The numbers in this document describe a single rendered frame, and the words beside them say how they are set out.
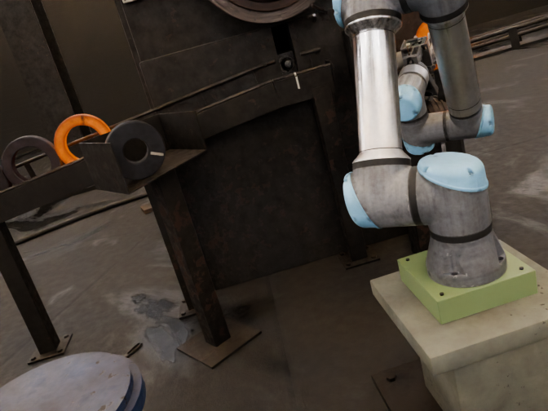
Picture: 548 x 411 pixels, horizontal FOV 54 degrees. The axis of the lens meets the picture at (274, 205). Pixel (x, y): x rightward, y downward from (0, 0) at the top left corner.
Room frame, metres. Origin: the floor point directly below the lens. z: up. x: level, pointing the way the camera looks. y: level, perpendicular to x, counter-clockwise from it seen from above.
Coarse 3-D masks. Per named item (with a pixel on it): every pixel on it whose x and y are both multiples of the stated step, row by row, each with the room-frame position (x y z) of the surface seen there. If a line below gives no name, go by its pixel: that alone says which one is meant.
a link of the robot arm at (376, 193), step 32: (352, 0) 1.12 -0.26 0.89; (384, 0) 1.09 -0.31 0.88; (352, 32) 1.12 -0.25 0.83; (384, 32) 1.09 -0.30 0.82; (384, 64) 1.06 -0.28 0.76; (384, 96) 1.04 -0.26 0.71; (384, 128) 1.02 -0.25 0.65; (384, 160) 0.98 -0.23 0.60; (352, 192) 0.98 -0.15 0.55; (384, 192) 0.95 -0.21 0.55; (384, 224) 0.96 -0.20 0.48
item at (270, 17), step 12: (216, 0) 1.77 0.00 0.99; (300, 0) 1.78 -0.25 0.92; (312, 0) 1.78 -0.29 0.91; (228, 12) 1.77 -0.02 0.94; (240, 12) 1.77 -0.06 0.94; (252, 12) 1.77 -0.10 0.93; (264, 12) 1.77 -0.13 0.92; (276, 12) 1.78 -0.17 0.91; (288, 12) 1.78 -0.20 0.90; (300, 12) 1.78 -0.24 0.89
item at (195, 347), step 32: (160, 128) 1.64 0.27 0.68; (192, 128) 1.51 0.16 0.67; (96, 160) 1.42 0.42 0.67; (128, 192) 1.33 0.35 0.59; (160, 192) 1.47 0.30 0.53; (192, 224) 1.49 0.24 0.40; (192, 256) 1.47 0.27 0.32; (192, 288) 1.47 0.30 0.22; (224, 320) 1.49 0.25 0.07; (192, 352) 1.46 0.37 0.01; (224, 352) 1.42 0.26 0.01
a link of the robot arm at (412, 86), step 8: (408, 72) 1.32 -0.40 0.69; (400, 80) 1.30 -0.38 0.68; (408, 80) 1.28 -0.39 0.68; (416, 80) 1.28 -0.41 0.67; (424, 80) 1.31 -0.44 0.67; (400, 88) 1.26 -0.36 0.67; (408, 88) 1.25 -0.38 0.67; (416, 88) 1.26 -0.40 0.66; (424, 88) 1.29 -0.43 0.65; (400, 96) 1.24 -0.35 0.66; (408, 96) 1.23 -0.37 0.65; (416, 96) 1.24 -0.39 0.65; (400, 104) 1.24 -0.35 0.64; (408, 104) 1.23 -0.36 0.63; (416, 104) 1.23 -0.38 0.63; (424, 104) 1.27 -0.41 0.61; (400, 112) 1.25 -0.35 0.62; (408, 112) 1.24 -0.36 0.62; (416, 112) 1.24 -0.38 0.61; (424, 112) 1.27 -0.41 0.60; (400, 120) 1.26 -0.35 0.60; (408, 120) 1.25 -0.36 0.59
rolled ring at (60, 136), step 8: (64, 120) 1.76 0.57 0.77; (72, 120) 1.76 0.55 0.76; (80, 120) 1.76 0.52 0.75; (88, 120) 1.77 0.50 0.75; (96, 120) 1.77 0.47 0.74; (64, 128) 1.76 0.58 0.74; (96, 128) 1.77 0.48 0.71; (104, 128) 1.77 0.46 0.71; (56, 136) 1.76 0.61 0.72; (64, 136) 1.76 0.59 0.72; (56, 144) 1.76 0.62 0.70; (64, 144) 1.76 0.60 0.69; (64, 152) 1.76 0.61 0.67; (64, 160) 1.76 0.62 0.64; (72, 160) 1.76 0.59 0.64
